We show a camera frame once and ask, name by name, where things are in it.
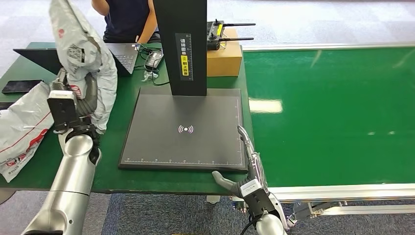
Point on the black remote controller with antennas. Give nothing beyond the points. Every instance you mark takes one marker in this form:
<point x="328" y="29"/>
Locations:
<point x="214" y="37"/>

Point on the clear plastic wrapper scrap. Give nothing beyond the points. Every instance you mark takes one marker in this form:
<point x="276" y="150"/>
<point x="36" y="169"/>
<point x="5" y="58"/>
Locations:
<point x="149" y="76"/>

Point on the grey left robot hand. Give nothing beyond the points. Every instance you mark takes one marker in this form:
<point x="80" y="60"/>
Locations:
<point x="89" y="100"/>

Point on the person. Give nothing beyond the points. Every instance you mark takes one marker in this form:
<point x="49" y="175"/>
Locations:
<point x="129" y="19"/>

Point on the green conveyor belt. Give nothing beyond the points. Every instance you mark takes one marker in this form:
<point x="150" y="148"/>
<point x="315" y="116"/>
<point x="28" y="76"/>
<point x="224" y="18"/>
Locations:
<point x="340" y="113"/>

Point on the black weighing scanner device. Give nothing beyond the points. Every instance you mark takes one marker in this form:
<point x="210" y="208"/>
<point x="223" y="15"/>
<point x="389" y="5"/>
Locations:
<point x="188" y="129"/>

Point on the dark flat object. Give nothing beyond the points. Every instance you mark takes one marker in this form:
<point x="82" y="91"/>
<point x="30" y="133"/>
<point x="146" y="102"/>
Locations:
<point x="6" y="106"/>

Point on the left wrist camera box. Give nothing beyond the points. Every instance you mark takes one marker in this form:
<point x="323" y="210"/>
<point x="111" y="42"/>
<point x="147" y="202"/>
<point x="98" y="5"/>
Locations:
<point x="64" y="110"/>

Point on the white red-printed plastic package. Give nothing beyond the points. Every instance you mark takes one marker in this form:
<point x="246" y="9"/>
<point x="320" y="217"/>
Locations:
<point x="87" y="48"/>

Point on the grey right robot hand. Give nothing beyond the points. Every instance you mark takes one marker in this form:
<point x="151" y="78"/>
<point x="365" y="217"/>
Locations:
<point x="256" y="168"/>

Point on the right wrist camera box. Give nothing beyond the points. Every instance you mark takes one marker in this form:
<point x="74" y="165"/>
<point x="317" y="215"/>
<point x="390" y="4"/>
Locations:
<point x="257" y="201"/>

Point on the white table foot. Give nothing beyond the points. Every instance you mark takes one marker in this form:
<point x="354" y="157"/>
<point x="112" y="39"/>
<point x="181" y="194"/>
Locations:
<point x="213" y="199"/>

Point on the dark open laptop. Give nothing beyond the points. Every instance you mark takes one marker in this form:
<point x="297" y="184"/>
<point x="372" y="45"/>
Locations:
<point x="35" y="58"/>

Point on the white red-striped plastic package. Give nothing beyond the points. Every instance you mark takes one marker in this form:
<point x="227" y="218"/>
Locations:
<point x="19" y="129"/>

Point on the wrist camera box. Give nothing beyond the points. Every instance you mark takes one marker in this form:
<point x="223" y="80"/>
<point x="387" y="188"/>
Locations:
<point x="64" y="110"/>
<point x="257" y="201"/>

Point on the grey power adapter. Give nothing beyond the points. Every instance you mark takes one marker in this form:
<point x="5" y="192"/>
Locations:
<point x="154" y="60"/>

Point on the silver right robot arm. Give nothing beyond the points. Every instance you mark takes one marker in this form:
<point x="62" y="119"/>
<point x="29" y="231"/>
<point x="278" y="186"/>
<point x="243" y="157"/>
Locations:
<point x="270" y="227"/>

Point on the black smartphone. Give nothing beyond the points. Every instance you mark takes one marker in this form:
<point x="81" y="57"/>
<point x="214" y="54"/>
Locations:
<point x="21" y="86"/>

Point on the brown cardboard box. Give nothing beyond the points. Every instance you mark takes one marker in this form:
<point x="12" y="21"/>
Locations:
<point x="223" y="61"/>

